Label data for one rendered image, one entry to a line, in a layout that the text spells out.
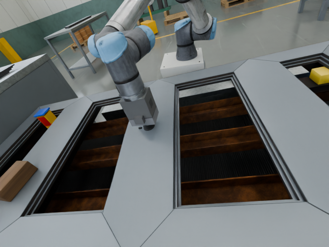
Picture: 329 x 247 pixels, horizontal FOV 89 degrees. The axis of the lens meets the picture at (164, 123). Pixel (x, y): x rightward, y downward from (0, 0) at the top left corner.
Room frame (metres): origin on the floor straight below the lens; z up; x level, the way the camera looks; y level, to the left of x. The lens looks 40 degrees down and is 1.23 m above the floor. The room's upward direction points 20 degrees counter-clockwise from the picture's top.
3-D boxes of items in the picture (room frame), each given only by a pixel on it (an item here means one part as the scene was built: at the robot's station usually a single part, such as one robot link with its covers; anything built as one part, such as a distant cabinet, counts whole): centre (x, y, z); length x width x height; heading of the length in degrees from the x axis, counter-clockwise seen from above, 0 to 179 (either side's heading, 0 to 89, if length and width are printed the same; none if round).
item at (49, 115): (0.85, 0.58, 0.78); 0.05 x 0.05 x 0.19; 74
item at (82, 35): (8.49, 1.99, 0.38); 1.20 x 0.80 x 0.77; 155
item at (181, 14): (6.40, -1.83, 0.07); 1.20 x 0.80 x 0.14; 68
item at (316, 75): (0.47, -0.63, 0.79); 0.06 x 0.05 x 0.04; 164
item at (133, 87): (0.46, 0.06, 1.03); 0.08 x 0.08 x 0.05
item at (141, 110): (0.45, 0.06, 0.95); 0.10 x 0.09 x 0.16; 157
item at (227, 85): (0.90, -0.28, 0.66); 1.30 x 0.20 x 0.03; 74
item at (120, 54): (0.47, 0.05, 1.11); 0.09 x 0.08 x 0.11; 141
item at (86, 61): (4.99, 1.10, 0.49); 1.80 x 0.70 x 0.99; 158
